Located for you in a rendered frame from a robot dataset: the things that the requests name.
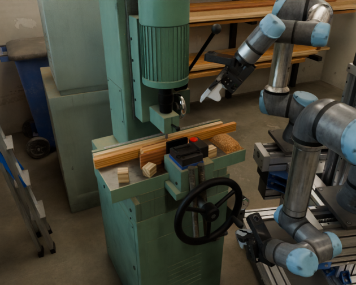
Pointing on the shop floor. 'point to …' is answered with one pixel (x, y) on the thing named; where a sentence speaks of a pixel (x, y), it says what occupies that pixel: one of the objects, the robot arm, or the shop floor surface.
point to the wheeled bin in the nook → (32, 91)
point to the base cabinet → (160, 246)
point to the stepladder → (18, 182)
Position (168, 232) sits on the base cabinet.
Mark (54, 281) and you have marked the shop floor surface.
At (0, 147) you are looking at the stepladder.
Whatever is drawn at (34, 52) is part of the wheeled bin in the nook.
